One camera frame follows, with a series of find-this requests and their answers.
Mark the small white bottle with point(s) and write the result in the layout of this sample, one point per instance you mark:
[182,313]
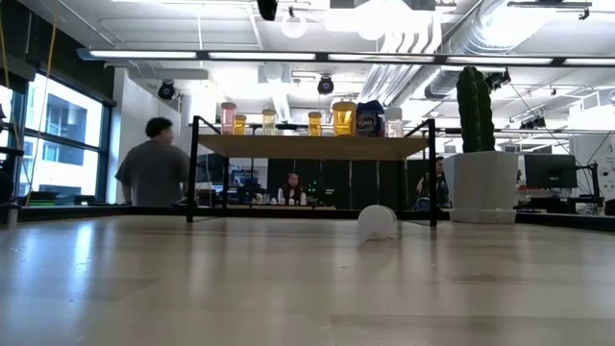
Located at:
[269,125]

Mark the pink tablet bottle white cap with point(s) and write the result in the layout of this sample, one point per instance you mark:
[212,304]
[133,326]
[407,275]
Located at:
[228,120]

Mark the orange bottle orange tablets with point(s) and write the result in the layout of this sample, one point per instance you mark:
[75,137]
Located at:
[240,126]

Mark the slim orange pill bottle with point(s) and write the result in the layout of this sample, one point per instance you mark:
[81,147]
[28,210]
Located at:
[314,126]

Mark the Tums bottle blue cap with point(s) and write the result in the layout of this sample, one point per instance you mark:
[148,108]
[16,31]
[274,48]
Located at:
[369,122]

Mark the clear pill bottle white cap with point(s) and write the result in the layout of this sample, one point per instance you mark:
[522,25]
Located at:
[393,125]

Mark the wide white plastic bottle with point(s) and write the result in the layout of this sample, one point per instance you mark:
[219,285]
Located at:
[377,223]

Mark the wooden shelf with black legs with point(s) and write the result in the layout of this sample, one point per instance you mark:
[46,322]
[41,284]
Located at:
[307,146]

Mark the round white pendant lamp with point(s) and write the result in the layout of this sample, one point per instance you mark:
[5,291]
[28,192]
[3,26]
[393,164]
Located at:
[294,26]

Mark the black ceiling spotlight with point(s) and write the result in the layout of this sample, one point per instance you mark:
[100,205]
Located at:
[325,85]
[166,90]

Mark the long ceiling light bar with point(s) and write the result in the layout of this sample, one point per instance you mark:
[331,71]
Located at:
[144,54]

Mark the person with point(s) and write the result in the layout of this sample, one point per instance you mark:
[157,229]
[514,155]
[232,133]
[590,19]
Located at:
[423,187]
[154,173]
[291,190]

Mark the green cactus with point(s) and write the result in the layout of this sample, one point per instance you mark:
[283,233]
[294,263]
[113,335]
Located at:
[475,110]

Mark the large window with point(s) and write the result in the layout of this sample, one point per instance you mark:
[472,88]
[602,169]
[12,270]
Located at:
[62,144]

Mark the white planter pot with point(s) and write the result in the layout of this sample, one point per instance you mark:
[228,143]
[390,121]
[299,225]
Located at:
[480,187]

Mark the black computer monitor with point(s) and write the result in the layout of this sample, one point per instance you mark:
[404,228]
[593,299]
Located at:
[550,170]

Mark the silver ventilation duct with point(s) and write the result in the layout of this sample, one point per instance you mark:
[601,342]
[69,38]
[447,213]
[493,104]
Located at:
[480,33]

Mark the black ceiling camera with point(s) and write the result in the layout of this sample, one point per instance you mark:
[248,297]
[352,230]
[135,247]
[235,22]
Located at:
[498,79]

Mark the black aluminium table frame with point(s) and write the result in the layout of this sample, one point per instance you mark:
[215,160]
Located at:
[96,210]

